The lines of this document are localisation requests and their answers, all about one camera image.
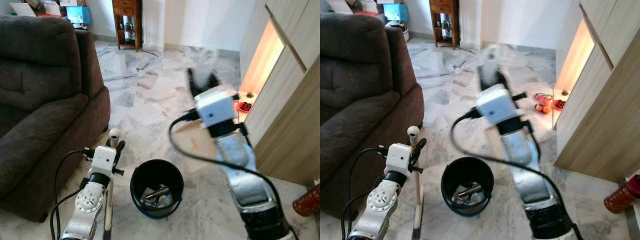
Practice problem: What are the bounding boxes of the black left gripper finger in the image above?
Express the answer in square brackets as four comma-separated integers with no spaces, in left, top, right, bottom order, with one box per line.
[114,140,126,168]
[411,138,428,165]

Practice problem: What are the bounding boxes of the beige long-handled broom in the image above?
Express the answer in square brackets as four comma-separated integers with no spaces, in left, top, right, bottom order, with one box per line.
[407,125,427,240]
[101,128,122,240]

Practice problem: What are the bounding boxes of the black plastic bucket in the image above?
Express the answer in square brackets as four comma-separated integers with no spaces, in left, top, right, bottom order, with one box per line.
[440,156,495,217]
[129,158,185,220]

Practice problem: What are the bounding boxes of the red orange offerings pile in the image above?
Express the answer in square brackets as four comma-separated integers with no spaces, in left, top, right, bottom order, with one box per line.
[532,92,554,115]

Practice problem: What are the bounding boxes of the crumpled clear plastic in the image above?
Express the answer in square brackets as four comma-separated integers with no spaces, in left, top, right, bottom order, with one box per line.
[140,192,175,210]
[451,192,485,207]

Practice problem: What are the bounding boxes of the dark brown sofa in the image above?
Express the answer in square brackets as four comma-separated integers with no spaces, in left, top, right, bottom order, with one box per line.
[0,14,112,224]
[320,12,426,221]

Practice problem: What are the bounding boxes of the brown wooden shelf unit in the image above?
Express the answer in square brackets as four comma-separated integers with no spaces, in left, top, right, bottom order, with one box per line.
[429,0,460,50]
[111,0,144,52]

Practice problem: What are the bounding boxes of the light wood cabinet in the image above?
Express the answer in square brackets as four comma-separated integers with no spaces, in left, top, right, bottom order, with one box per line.
[552,0,640,184]
[239,0,321,187]

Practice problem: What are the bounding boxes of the blue box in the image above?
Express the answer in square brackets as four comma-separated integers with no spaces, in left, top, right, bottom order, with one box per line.
[66,5,93,25]
[383,3,410,23]

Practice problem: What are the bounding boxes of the red tin can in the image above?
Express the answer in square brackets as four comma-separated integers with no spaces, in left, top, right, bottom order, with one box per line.
[292,183,321,217]
[603,174,640,215]

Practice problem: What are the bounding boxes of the white printed box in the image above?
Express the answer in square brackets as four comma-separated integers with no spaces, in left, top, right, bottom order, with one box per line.
[9,0,67,19]
[327,0,385,16]

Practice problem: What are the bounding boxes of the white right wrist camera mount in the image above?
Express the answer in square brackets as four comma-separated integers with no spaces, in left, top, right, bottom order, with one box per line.
[194,85,239,129]
[475,83,522,125]

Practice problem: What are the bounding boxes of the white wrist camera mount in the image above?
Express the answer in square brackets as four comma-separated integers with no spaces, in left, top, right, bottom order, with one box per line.
[91,145,117,176]
[194,85,239,129]
[475,83,522,125]
[386,143,412,174]

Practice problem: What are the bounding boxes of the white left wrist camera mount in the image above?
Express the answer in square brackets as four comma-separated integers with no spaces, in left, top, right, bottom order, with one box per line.
[386,143,412,174]
[91,145,117,176]

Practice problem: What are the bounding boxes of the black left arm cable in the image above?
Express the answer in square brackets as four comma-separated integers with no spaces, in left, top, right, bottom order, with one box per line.
[49,147,96,240]
[341,145,388,240]

